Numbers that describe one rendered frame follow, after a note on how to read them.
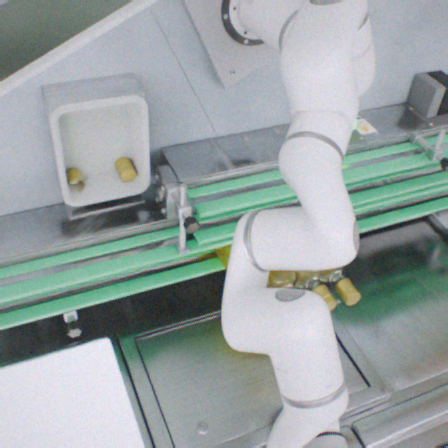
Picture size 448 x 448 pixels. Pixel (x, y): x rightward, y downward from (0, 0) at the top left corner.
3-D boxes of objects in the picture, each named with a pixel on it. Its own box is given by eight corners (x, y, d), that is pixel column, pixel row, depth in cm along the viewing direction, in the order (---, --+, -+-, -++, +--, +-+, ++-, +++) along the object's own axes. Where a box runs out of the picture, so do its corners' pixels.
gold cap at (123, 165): (125, 172, 116) (130, 185, 113) (111, 167, 113) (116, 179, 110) (134, 160, 114) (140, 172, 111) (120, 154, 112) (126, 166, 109)
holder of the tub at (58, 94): (61, 201, 116) (69, 225, 111) (40, 85, 98) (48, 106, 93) (139, 185, 122) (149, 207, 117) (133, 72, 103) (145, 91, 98)
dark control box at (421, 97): (405, 101, 138) (426, 118, 133) (414, 72, 133) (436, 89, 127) (430, 97, 141) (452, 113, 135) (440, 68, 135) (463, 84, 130)
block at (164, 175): (153, 202, 118) (164, 222, 113) (152, 166, 112) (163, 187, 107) (169, 198, 119) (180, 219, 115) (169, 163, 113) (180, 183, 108)
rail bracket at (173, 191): (164, 229, 115) (184, 270, 106) (163, 164, 103) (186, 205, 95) (178, 225, 116) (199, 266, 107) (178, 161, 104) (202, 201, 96)
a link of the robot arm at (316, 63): (286, 173, 79) (256, 86, 67) (324, 66, 91) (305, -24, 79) (351, 176, 75) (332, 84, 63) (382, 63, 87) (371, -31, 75)
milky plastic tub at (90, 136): (57, 183, 112) (65, 210, 107) (40, 85, 97) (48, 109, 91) (138, 167, 118) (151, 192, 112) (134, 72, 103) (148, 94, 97)
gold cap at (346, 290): (351, 276, 112) (363, 292, 109) (346, 288, 114) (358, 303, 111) (337, 280, 110) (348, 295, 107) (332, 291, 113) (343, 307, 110)
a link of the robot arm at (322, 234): (256, 139, 75) (221, 223, 68) (348, 123, 67) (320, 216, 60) (298, 202, 84) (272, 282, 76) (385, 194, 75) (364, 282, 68)
